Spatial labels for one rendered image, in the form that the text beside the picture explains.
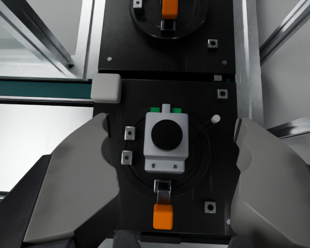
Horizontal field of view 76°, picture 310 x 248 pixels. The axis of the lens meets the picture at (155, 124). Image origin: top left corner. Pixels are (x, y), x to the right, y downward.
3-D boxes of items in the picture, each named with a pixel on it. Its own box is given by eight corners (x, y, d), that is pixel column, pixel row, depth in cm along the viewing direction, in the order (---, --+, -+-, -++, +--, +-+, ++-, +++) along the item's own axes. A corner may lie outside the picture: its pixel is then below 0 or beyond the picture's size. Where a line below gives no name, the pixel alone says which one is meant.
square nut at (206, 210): (214, 211, 30) (216, 213, 29) (203, 211, 30) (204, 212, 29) (214, 200, 30) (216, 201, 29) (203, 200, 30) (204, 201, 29)
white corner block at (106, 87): (122, 107, 35) (117, 99, 31) (97, 106, 35) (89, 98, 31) (124, 82, 36) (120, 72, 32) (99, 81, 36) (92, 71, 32)
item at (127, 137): (135, 141, 30) (134, 140, 28) (125, 140, 30) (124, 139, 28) (136, 128, 30) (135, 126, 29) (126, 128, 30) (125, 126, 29)
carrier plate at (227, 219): (237, 232, 31) (243, 237, 29) (84, 224, 31) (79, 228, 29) (232, 86, 36) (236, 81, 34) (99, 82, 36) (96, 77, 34)
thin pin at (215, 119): (203, 133, 30) (220, 121, 22) (198, 133, 30) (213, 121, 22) (203, 128, 30) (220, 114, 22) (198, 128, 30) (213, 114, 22)
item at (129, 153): (133, 165, 29) (131, 165, 28) (122, 164, 29) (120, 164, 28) (133, 151, 30) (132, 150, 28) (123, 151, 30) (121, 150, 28)
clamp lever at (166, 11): (173, 31, 33) (177, 15, 25) (162, 31, 33) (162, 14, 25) (174, 8, 32) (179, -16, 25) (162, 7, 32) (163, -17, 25)
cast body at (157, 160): (181, 174, 24) (190, 170, 18) (145, 172, 24) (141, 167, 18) (182, 109, 27) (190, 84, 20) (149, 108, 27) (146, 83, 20)
